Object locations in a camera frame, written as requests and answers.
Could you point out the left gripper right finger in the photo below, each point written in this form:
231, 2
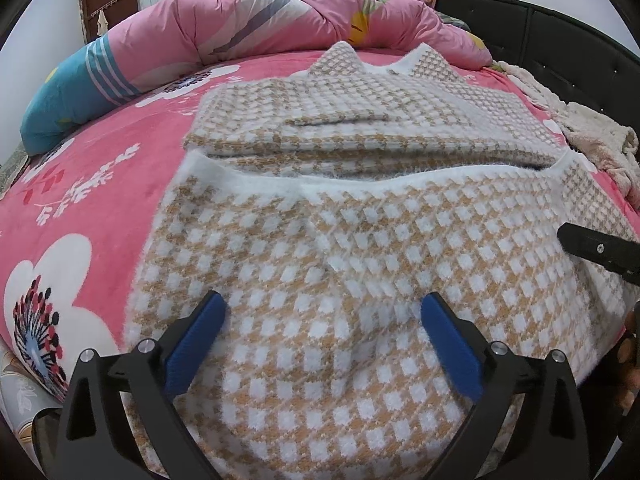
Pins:
549, 440

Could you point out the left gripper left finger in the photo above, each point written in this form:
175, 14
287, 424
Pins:
95, 440

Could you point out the beige white houndstooth garment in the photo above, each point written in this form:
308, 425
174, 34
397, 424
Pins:
323, 128

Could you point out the operator right hand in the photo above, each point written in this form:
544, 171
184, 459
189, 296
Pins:
627, 356

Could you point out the cream fuzzy cloth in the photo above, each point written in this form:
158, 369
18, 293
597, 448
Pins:
611, 147

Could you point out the black padded headboard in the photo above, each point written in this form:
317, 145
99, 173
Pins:
572, 59

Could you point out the pink floral fleece blanket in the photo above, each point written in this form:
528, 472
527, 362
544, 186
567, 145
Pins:
95, 185

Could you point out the pink and blue quilt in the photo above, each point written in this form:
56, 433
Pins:
173, 38

